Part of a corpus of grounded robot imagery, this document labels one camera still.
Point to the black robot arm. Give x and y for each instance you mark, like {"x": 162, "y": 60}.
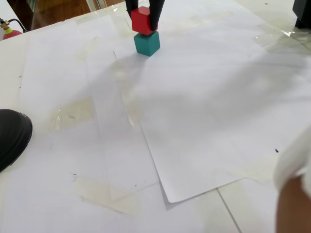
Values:
{"x": 302, "y": 12}

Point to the white paper sheet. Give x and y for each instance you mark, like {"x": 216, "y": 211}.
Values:
{"x": 206, "y": 109}
{"x": 116, "y": 157}

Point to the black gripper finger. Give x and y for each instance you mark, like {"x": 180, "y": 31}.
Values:
{"x": 131, "y": 4}
{"x": 156, "y": 12}

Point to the black rounded stand base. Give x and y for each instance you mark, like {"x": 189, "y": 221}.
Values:
{"x": 12, "y": 138}

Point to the beige tape strip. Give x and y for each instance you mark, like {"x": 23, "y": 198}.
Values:
{"x": 121, "y": 26}
{"x": 132, "y": 116}
{"x": 102, "y": 191}
{"x": 73, "y": 114}
{"x": 255, "y": 172}
{"x": 272, "y": 36}

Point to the white shirt sleeve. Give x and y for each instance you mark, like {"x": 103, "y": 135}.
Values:
{"x": 294, "y": 157}

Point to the blue cube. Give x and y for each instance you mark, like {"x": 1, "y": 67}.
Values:
{"x": 145, "y": 44}

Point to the red fire extinguisher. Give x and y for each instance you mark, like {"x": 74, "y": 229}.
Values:
{"x": 11, "y": 35}

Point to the red cube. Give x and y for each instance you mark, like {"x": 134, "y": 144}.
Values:
{"x": 142, "y": 20}

